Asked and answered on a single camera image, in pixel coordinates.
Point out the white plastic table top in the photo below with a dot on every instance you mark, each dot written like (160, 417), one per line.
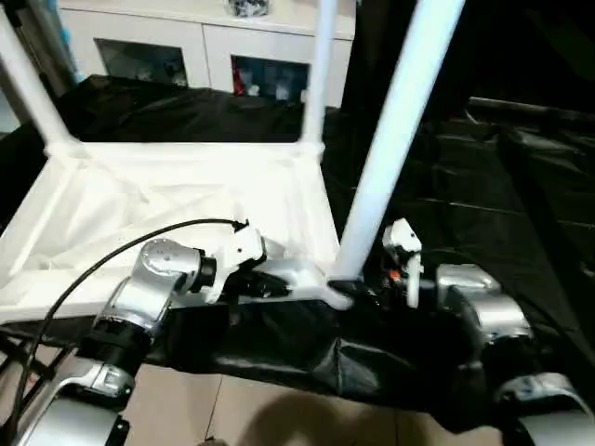
(162, 186)

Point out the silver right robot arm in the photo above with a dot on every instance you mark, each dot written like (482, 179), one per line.
(488, 306)

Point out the black plastic mat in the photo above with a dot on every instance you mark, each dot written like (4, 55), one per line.
(465, 209)

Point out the grey rounded robot part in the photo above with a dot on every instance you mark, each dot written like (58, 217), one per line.
(211, 441)

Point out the white jar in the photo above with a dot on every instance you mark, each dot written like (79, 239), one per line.
(281, 92)
(255, 89)

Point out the red container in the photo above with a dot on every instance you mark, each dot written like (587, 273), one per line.
(239, 81)

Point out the white sideboard cabinet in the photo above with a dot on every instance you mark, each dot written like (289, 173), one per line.
(186, 28)

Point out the black backdrop cloth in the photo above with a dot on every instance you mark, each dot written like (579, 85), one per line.
(534, 46)

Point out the clear bag of dark parts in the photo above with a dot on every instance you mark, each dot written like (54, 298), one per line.
(248, 7)

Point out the blue printed panel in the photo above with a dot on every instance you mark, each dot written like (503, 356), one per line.
(67, 46)

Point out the grey tripod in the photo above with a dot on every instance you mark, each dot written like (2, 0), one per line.
(32, 37)

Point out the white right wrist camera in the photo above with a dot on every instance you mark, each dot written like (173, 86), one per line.
(404, 241)

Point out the black folding stand frame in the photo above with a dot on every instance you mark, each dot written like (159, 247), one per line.
(28, 362)

